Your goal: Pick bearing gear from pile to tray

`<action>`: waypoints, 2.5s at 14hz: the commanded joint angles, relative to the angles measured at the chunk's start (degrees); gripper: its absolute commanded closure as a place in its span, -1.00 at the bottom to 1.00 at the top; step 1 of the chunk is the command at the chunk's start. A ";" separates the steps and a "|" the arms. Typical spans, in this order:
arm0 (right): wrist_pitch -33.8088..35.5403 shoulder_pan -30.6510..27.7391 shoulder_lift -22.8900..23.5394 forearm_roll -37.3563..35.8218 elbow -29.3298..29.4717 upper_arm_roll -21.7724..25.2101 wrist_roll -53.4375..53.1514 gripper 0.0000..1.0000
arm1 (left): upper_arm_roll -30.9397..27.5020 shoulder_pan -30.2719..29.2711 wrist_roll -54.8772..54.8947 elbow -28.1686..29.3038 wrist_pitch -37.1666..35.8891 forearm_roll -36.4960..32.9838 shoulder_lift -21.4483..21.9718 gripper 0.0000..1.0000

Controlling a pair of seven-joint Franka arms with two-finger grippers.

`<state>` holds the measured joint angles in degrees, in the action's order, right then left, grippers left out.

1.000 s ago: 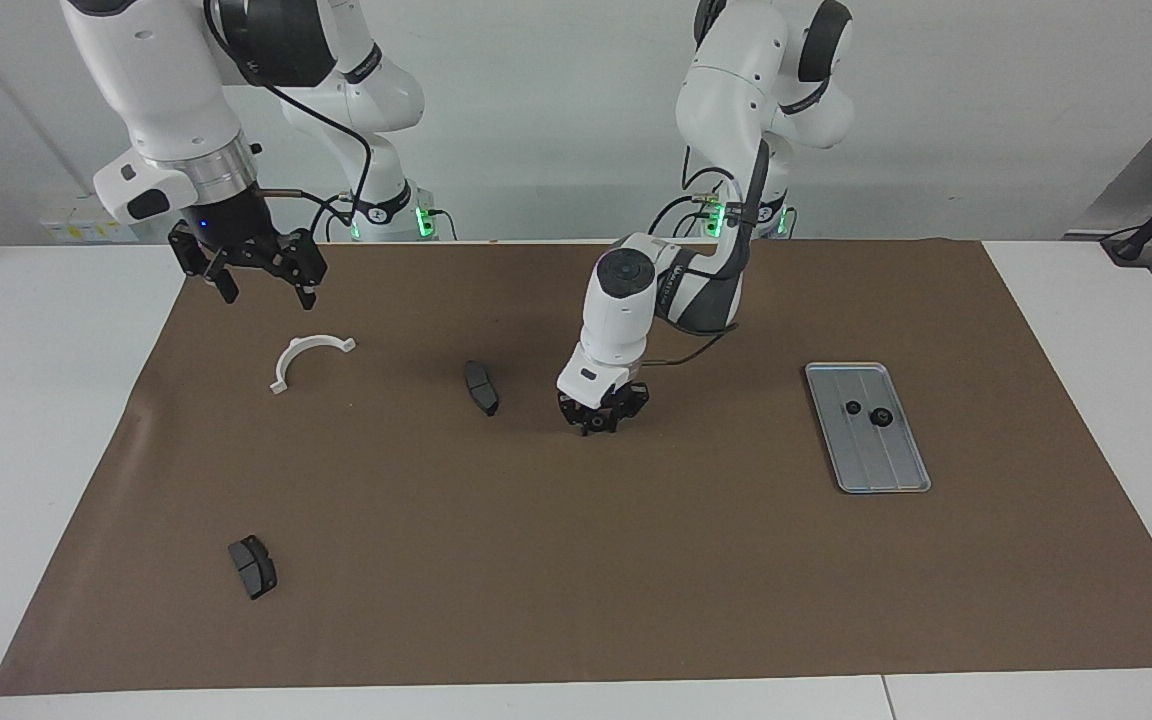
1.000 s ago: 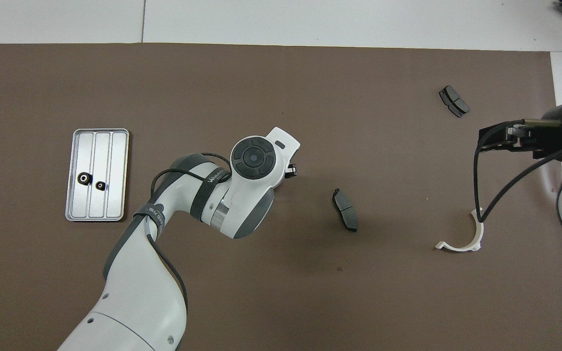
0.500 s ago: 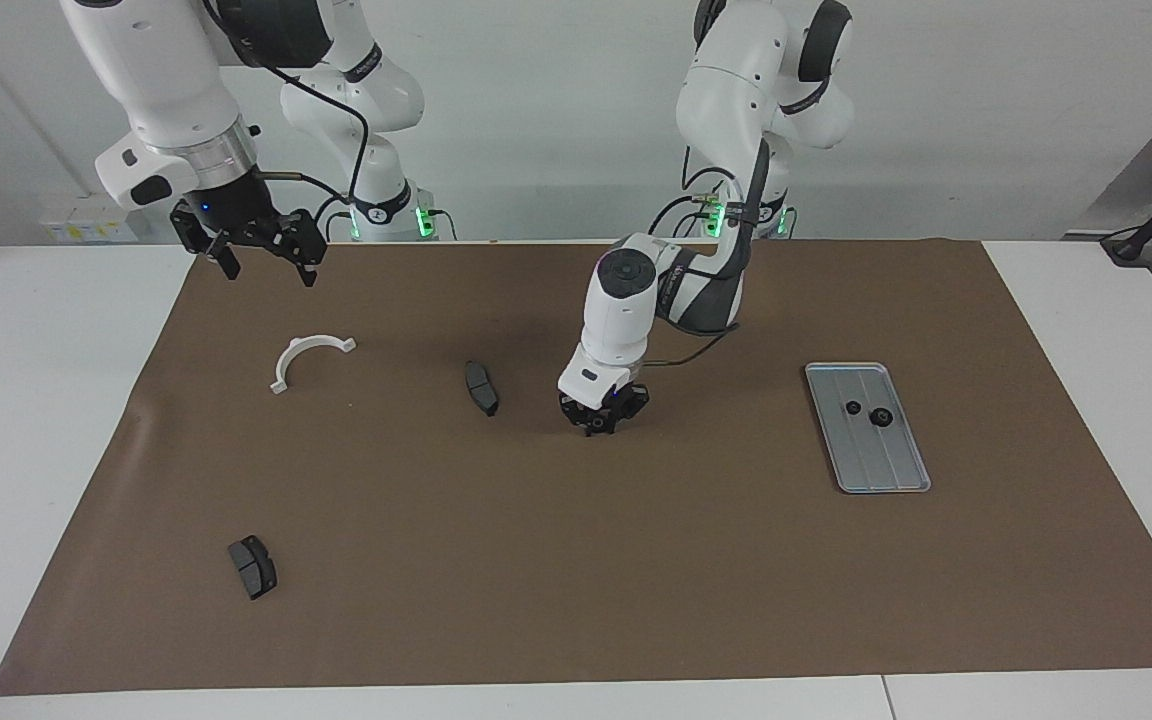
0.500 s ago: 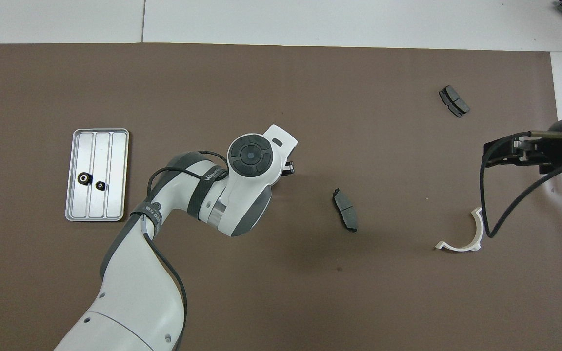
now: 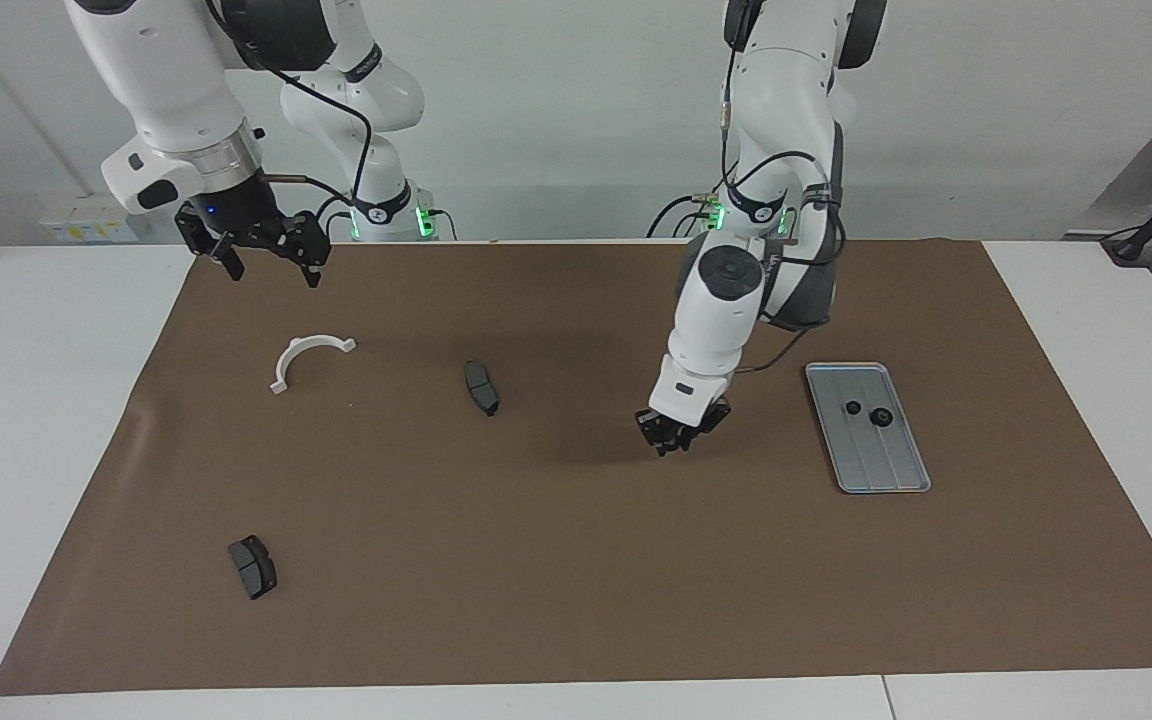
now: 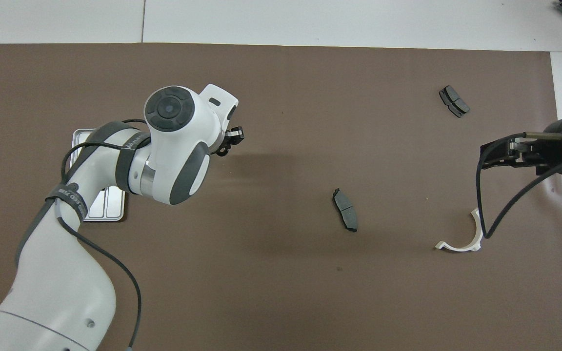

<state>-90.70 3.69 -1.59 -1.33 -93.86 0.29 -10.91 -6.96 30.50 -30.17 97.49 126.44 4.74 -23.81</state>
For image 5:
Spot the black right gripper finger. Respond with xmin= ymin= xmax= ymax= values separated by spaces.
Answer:
xmin=174 ymin=204 xmax=245 ymax=282
xmin=282 ymin=210 xmax=331 ymax=290

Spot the silver metal tray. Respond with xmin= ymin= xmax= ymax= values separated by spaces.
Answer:
xmin=804 ymin=362 xmax=933 ymax=495

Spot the brown table mat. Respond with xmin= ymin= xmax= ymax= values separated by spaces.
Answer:
xmin=0 ymin=238 xmax=1152 ymax=697

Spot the long dark brake pad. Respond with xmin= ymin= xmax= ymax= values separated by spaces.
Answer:
xmin=463 ymin=360 xmax=501 ymax=418

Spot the short dark brake pad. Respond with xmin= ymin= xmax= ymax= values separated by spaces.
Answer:
xmin=227 ymin=535 xmax=279 ymax=601

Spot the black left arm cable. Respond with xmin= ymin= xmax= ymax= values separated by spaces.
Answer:
xmin=716 ymin=50 xmax=849 ymax=376

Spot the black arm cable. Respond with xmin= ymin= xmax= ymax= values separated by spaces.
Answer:
xmin=206 ymin=0 xmax=377 ymax=216
xmin=716 ymin=50 xmax=849 ymax=376

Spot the white wall socket box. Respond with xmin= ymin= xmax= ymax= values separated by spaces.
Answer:
xmin=39 ymin=193 xmax=152 ymax=244

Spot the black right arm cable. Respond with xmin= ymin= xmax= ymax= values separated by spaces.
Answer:
xmin=206 ymin=0 xmax=377 ymax=216

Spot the white curved plastic bracket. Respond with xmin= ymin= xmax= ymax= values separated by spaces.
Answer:
xmin=269 ymin=335 xmax=358 ymax=396

